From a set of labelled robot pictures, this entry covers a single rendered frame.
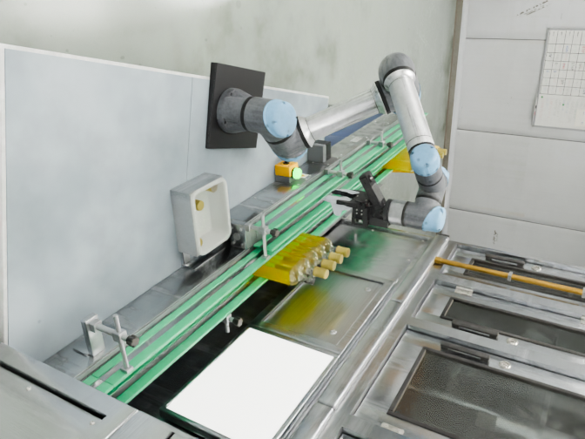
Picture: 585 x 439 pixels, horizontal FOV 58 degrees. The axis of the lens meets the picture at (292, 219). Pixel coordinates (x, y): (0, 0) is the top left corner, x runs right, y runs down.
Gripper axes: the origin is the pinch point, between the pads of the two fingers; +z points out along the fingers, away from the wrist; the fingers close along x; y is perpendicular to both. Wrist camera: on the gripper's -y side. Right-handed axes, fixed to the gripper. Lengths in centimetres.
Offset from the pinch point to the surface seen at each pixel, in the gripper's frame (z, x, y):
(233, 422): -1, -59, 42
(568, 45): -18, 590, 30
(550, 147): -18, 591, 156
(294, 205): 25.0, 19.0, 16.6
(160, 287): 40, -39, 24
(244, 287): 26.0, -14.9, 33.5
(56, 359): 40, -77, 24
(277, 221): 23.3, 3.9, 16.2
